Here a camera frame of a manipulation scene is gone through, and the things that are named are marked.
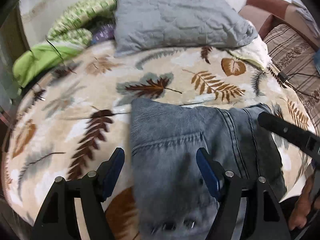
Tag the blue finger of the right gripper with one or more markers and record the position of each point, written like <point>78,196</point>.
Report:
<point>284,129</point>

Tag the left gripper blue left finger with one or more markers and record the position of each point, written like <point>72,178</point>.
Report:
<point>57,216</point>

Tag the grey-blue denim jeans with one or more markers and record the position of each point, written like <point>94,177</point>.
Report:
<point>170,193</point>

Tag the black power adapter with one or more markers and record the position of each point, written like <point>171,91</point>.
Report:
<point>282,77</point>

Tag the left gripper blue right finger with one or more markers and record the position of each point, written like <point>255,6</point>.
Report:
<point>263,218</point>

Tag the blue denim garment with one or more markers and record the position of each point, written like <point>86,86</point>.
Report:
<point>316,60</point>

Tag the grey quilted pillow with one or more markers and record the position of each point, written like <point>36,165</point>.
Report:
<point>149,24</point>

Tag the striped brown floral cushion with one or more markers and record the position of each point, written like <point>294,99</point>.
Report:
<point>293,55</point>

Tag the beige leaf-print blanket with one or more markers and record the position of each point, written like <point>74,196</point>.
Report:
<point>68,125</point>

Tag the brown padded headboard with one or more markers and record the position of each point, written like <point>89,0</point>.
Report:
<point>267,14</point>

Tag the cream floral pillow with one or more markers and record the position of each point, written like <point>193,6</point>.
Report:
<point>256,53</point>

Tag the green patterned quilt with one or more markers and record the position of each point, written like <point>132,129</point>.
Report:
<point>66,39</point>

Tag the purple patterned cloth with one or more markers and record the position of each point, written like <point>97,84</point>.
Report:
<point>103,33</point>

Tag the person's right hand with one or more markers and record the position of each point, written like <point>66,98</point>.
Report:
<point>303,206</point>

